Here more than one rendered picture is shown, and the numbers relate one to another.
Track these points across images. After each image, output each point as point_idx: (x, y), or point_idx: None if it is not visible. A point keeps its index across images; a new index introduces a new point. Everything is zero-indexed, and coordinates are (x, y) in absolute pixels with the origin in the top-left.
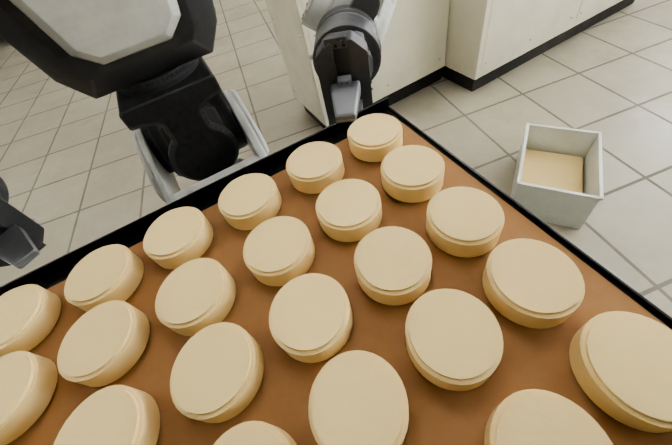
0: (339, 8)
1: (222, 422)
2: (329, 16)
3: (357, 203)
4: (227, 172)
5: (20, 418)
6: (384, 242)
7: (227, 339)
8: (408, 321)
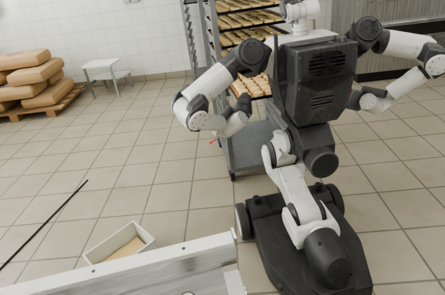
0: (237, 109)
1: None
2: (241, 108)
3: (253, 87)
4: None
5: None
6: (251, 85)
7: None
8: (252, 81)
